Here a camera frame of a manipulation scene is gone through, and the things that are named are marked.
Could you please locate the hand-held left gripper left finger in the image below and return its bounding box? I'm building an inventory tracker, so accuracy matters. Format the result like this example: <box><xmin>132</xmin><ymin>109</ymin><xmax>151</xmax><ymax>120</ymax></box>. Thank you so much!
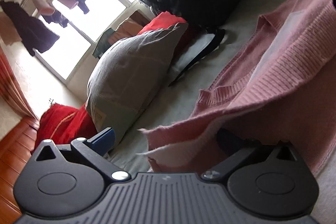
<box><xmin>35</xmin><ymin>127</ymin><xmax>131</xmax><ymax>185</ymax></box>

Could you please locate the brown cardboard box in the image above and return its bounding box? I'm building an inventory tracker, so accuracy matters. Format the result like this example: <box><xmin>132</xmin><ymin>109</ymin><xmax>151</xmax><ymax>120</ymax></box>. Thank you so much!
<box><xmin>114</xmin><ymin>10</ymin><xmax>151</xmax><ymax>39</ymax></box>

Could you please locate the striped orange curtain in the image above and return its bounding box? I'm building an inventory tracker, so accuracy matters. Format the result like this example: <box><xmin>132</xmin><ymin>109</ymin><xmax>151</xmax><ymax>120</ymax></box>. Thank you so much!
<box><xmin>0</xmin><ymin>46</ymin><xmax>38</xmax><ymax>119</ymax></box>

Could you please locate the grey pillow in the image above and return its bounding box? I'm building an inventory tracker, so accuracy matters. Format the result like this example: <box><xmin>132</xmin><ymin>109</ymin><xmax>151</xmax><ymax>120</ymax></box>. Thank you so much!
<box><xmin>86</xmin><ymin>22</ymin><xmax>189</xmax><ymax>144</ymax></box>

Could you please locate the pink and white sweater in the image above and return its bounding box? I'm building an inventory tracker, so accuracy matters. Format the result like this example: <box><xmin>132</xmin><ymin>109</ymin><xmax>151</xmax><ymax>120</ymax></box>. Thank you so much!
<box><xmin>136</xmin><ymin>0</ymin><xmax>336</xmax><ymax>177</ymax></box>

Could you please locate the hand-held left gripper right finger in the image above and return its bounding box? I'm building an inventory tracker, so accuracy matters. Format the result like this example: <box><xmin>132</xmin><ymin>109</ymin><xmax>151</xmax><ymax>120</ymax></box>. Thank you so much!
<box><xmin>201</xmin><ymin>130</ymin><xmax>298</xmax><ymax>185</ymax></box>

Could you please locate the black hanging garment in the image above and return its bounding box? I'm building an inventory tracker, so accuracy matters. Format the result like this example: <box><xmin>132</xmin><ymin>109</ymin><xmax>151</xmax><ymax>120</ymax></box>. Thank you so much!
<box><xmin>0</xmin><ymin>1</ymin><xmax>60</xmax><ymax>56</ymax></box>

